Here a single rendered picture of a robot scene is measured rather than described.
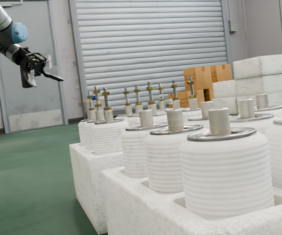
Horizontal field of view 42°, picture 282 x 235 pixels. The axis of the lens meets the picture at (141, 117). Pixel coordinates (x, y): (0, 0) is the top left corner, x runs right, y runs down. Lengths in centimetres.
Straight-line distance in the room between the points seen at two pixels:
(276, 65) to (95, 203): 310
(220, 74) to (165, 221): 481
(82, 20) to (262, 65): 369
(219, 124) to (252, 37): 771
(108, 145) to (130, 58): 583
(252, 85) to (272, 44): 399
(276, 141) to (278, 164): 3
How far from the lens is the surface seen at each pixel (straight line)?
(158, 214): 42
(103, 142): 90
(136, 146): 59
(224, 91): 412
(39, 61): 159
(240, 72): 387
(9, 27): 153
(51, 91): 626
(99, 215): 89
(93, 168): 86
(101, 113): 104
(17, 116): 616
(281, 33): 756
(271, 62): 375
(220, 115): 41
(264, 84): 367
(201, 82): 496
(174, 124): 51
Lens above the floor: 31
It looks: 3 degrees down
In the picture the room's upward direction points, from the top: 7 degrees counter-clockwise
